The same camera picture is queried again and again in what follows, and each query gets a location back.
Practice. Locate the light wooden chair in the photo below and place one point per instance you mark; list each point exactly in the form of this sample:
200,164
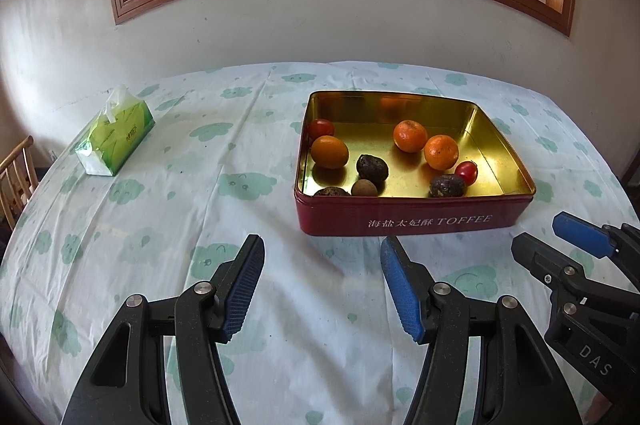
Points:
15,177

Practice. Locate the brown longan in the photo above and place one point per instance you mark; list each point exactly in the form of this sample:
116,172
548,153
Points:
364,188

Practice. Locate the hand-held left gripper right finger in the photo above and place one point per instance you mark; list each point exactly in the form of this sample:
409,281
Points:
402,290

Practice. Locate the green tissue pack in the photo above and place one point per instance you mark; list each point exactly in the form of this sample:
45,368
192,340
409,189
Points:
117,137

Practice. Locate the oval orange kumquat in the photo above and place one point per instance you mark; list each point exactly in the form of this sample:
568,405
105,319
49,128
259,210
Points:
329,152

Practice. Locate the oval cherry tomato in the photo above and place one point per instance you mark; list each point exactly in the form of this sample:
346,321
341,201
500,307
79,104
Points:
466,172

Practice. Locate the round cherry tomato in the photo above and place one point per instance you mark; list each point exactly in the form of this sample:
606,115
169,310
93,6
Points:
320,128

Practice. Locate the mandarin orange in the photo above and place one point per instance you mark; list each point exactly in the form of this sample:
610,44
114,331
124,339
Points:
410,136
441,152

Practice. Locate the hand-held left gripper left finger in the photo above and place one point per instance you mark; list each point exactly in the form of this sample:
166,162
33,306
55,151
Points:
245,290

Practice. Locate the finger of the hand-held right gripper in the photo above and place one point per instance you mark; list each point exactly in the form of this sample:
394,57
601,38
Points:
580,230
540,257

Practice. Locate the cloud print tablecloth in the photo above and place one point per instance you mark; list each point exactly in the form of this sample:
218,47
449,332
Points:
175,215

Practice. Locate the dark wooden chair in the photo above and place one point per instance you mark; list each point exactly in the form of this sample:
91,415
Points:
633,170

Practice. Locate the dark water chestnut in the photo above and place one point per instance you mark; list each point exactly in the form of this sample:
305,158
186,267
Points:
447,186
372,167
331,192

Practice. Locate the red tin box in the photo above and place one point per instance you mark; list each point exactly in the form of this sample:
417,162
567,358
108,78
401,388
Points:
410,217

